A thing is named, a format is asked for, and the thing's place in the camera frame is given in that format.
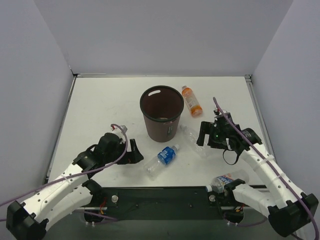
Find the blue label clear plastic bottle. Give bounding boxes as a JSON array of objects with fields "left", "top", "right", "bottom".
[{"left": 144, "top": 144, "right": 180, "bottom": 180}]

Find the white blue label plastic bottle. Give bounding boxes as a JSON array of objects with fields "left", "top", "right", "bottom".
[{"left": 205, "top": 169, "right": 250, "bottom": 193}]

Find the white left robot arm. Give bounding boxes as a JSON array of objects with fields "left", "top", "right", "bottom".
[{"left": 6, "top": 132, "right": 144, "bottom": 240}]

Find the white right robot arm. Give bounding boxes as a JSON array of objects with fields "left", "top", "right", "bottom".
[{"left": 196, "top": 112, "right": 319, "bottom": 237}]

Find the brown plastic waste bin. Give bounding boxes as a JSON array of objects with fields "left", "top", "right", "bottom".
[{"left": 139, "top": 85, "right": 184, "bottom": 143}]

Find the orange label plastic bottle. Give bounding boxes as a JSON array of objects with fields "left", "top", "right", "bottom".
[{"left": 181, "top": 85, "right": 203, "bottom": 118}]

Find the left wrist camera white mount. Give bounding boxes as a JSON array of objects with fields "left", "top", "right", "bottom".
[{"left": 111, "top": 124, "right": 128, "bottom": 144}]

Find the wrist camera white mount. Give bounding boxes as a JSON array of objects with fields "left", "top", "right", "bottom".
[
  {"left": 213, "top": 107, "right": 231, "bottom": 121},
  {"left": 111, "top": 124, "right": 128, "bottom": 144}
]

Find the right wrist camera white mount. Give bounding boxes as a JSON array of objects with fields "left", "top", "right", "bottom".
[{"left": 213, "top": 107, "right": 231, "bottom": 121}]

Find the aluminium table edge rail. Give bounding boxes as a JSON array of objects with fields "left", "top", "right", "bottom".
[{"left": 244, "top": 74, "right": 275, "bottom": 156}]

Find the black metal base plate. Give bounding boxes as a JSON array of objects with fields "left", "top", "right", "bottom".
[{"left": 83, "top": 185, "right": 247, "bottom": 225}]

